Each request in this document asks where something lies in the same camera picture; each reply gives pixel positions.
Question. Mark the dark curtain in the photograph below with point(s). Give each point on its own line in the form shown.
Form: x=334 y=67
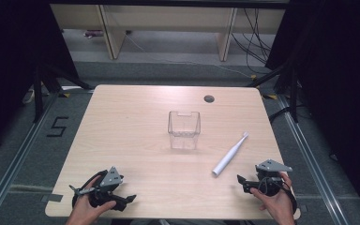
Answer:
x=340 y=87
x=12 y=62

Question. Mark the pink object under shelf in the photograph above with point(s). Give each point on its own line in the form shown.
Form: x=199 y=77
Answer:
x=93 y=33

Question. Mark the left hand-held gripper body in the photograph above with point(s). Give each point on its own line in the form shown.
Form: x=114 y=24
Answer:
x=110 y=178

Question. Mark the yellow black floor tape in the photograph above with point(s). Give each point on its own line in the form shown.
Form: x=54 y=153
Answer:
x=270 y=96
x=64 y=94

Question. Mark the person's left hand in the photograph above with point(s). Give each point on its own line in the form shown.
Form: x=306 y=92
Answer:
x=86 y=208

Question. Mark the clear plastic container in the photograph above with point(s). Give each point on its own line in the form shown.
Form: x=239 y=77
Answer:
x=184 y=129

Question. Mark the light wooden shelf unit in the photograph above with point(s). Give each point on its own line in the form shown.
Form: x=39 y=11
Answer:
x=115 y=34

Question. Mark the person's right hand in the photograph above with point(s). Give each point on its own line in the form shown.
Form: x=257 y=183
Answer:
x=278 y=204

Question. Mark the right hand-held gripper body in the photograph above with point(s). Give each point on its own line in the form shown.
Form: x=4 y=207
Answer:
x=270 y=176

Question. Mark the white electric toothbrush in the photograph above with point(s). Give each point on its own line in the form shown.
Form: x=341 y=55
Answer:
x=230 y=154

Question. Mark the black metal stand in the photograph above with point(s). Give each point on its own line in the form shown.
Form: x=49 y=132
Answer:
x=292 y=90
x=38 y=93

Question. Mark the metal floor rail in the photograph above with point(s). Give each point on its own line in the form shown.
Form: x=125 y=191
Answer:
x=311 y=156
x=17 y=156

